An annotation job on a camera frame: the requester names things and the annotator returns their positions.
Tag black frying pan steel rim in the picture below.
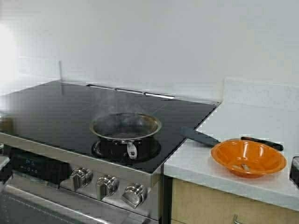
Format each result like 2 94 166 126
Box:
90 112 162 160

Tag black spatula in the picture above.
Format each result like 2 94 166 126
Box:
180 127 284 152

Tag orange plastic bowl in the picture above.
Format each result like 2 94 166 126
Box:
211 140 287 179

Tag raw shrimp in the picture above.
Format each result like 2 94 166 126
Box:
233 164 250 173

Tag right steel stove knob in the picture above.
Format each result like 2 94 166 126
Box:
121 183 148 209

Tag steel stove knob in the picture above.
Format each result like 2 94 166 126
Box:
70 168 93 191
121 183 148 209
96 175 119 200

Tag middle steel stove knob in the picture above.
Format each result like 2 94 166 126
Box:
96 175 119 200

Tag stainless steel stove range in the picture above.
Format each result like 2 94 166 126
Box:
0 81 218 224

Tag left steel stove knob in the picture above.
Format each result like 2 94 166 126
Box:
70 168 93 191

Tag wooden base cabinet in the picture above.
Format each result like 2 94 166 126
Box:
171 179 299 224

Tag black appliance at right edge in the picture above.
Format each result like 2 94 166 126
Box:
289 156 299 188

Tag steel cabinet drawer handle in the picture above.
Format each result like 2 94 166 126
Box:
233 214 243 224

